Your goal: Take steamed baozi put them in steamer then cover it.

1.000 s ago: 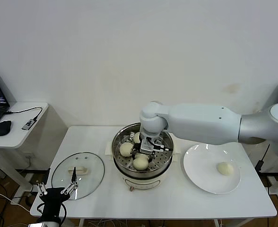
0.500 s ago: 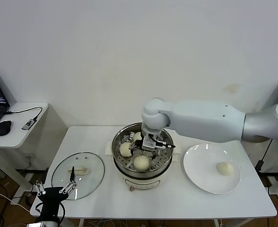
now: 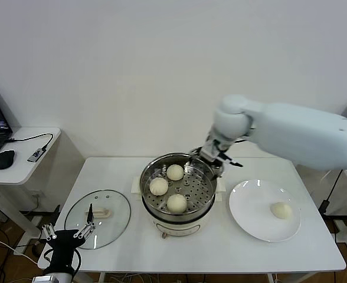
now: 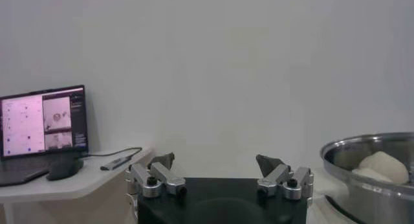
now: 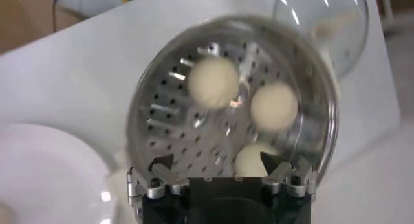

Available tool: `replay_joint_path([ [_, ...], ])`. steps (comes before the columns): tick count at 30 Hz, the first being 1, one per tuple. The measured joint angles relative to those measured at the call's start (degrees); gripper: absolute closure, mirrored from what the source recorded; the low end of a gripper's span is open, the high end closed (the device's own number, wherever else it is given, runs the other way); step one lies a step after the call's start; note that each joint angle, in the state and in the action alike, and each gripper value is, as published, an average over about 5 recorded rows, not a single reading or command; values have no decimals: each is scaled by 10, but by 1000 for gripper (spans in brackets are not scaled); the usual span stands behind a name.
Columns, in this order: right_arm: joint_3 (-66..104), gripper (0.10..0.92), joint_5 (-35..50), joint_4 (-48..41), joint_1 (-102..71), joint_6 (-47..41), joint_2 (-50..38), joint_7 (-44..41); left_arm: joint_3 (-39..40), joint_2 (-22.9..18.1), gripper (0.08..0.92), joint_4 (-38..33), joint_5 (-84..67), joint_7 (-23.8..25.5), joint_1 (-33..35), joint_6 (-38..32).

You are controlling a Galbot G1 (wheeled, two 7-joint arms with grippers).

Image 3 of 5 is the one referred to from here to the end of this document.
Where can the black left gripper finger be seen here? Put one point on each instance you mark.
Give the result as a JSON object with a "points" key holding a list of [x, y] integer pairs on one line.
{"points": [[89, 218], [49, 232]]}

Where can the black computer mouse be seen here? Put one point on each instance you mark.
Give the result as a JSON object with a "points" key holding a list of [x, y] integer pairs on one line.
{"points": [[4, 159]]}

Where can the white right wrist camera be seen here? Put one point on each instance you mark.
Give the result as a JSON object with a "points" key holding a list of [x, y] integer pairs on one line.
{"points": [[210, 144]]}

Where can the white wall socket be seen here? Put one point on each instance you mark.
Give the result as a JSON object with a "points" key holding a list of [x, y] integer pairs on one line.
{"points": [[37, 194]]}

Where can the silver usb hub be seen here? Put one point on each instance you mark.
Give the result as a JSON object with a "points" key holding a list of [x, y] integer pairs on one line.
{"points": [[37, 154]]}

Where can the white steamed baozi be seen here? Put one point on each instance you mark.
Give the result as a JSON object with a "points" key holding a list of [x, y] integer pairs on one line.
{"points": [[176, 204], [158, 186], [281, 211], [175, 172]]}

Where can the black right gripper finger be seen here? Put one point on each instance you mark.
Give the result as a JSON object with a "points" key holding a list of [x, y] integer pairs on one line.
{"points": [[229, 160], [194, 154]]}

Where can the cream electric cooker pot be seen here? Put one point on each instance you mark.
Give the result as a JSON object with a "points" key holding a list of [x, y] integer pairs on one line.
{"points": [[176, 228]]}

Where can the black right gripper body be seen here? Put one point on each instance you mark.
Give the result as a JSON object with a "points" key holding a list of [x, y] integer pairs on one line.
{"points": [[210, 154]]}

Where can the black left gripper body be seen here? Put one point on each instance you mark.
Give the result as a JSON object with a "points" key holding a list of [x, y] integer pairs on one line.
{"points": [[64, 244]]}

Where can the round glass pot lid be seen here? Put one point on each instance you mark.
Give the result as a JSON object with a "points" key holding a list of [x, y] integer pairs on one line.
{"points": [[117, 206]]}

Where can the perforated steel steamer basket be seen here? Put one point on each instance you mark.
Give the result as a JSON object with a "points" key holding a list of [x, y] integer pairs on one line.
{"points": [[200, 194]]}

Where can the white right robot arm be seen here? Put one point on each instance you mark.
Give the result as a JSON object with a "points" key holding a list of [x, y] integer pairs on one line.
{"points": [[294, 132]]}

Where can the round white plate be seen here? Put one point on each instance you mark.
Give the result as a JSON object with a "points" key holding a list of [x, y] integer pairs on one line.
{"points": [[250, 212]]}

